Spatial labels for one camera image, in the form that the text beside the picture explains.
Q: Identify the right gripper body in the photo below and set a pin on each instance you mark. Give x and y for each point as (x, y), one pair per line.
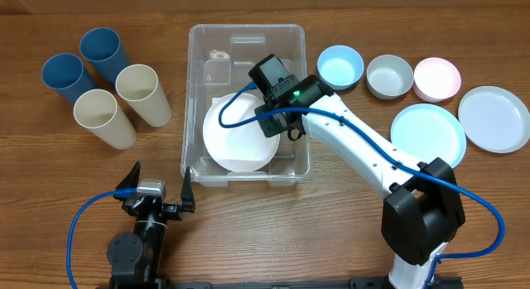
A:
(278, 124)

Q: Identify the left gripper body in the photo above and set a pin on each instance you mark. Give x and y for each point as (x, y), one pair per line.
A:
(172, 211)

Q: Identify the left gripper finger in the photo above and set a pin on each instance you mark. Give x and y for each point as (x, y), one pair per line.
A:
(187, 196)
(131, 179)

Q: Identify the light blue bowl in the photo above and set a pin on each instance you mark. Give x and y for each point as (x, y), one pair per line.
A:
(341, 67)

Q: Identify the pink plate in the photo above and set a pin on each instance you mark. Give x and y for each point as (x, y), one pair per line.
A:
(240, 149)

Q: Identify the beige cup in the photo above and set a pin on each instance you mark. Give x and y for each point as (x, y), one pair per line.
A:
(140, 87)
(98, 111)

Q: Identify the grey bowl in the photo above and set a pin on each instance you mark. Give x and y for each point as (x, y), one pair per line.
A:
(389, 77)

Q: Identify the light blue plate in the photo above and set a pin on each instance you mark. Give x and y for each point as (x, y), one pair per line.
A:
(428, 131)

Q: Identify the pink bowl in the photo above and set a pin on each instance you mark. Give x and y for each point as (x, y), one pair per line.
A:
(436, 79)

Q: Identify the grey plate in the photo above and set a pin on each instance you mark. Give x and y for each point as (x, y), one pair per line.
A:
(494, 119)

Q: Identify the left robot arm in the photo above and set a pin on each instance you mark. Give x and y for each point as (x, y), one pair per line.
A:
(135, 257)

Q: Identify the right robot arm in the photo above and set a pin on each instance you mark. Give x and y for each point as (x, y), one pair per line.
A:
(420, 217)

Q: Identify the clear plastic storage bin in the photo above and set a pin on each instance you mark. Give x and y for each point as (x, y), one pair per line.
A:
(219, 59)

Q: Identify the beige cup front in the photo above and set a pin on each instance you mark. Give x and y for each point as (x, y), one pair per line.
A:
(98, 111)

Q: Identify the dark blue cup left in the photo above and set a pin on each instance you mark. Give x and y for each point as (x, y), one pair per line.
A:
(66, 74)

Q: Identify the dark blue cup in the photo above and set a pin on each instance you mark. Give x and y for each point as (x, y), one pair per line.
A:
(103, 49)
(66, 74)

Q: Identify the dark blue cup rear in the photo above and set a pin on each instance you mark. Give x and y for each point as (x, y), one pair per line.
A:
(103, 49)

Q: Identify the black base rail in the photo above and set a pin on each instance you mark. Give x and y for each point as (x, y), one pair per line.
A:
(352, 283)

